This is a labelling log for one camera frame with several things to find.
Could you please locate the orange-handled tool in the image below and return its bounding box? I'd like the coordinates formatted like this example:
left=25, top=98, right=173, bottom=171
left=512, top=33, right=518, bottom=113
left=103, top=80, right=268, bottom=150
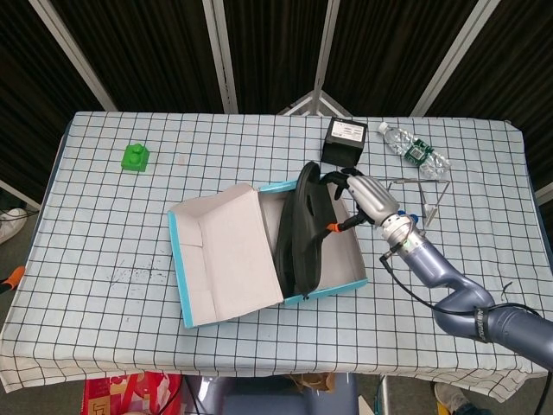
left=0, top=265, right=27, bottom=296

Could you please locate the red patterned bag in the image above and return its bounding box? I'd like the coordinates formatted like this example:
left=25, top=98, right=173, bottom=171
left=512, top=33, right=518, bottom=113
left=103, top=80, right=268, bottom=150
left=82, top=371, right=185, bottom=415

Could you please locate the brown paper bag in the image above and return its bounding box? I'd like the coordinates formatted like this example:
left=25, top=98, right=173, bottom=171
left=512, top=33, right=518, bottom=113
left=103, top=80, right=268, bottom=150
left=289, top=372, right=336, bottom=393

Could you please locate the light blue shoebox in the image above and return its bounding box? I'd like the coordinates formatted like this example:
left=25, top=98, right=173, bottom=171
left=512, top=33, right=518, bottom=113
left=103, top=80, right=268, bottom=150
left=167, top=180, right=369, bottom=329

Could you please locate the black cardboard box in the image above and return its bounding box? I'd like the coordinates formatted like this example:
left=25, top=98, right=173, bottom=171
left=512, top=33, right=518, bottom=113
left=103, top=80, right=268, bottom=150
left=320, top=116, right=369, bottom=168

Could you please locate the metal wire stand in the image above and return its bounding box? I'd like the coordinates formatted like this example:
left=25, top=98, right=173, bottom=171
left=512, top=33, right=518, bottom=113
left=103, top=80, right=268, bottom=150
left=385, top=176, right=452, bottom=229

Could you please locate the clear plastic water bottle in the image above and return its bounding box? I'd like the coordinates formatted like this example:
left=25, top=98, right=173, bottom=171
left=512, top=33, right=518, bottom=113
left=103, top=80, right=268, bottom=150
left=378, top=122, right=452, bottom=182

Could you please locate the white metal tripod base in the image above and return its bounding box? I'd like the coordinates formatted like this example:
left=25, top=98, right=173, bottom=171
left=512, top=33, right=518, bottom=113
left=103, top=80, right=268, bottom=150
left=278, top=89, right=352, bottom=117

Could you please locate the metal table leg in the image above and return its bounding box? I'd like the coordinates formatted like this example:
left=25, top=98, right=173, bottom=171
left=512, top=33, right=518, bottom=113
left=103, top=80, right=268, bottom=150
left=375, top=374, right=390, bottom=415

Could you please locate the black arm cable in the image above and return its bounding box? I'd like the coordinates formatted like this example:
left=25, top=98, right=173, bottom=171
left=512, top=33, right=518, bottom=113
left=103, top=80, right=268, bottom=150
left=378, top=252, right=541, bottom=317

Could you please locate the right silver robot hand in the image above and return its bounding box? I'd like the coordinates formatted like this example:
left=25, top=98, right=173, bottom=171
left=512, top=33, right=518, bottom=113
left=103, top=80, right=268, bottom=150
left=321, top=169, right=401, bottom=234

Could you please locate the white screen frame post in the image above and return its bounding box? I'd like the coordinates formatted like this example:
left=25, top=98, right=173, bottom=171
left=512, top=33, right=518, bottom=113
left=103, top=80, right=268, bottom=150
left=313, top=0, right=341, bottom=94
left=29, top=0, right=118, bottom=112
left=410, top=0, right=502, bottom=117
left=201, top=0, right=238, bottom=114

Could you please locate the checkered tablecloth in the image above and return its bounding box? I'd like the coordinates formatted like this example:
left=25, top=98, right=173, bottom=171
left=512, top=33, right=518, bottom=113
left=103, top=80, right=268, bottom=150
left=0, top=111, right=553, bottom=393

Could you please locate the blue-grey chair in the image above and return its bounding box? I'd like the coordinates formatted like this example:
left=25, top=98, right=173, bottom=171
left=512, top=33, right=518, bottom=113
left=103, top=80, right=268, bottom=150
left=185, top=373, right=359, bottom=415

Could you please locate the green toy brick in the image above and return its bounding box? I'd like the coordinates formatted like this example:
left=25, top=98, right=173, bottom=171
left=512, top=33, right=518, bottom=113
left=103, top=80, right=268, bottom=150
left=120, top=143, right=150, bottom=175

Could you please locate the white sneaker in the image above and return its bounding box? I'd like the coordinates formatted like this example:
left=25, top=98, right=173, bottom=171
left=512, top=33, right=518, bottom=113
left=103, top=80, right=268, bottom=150
left=433, top=382, right=471, bottom=414
left=0, top=207, right=28, bottom=244

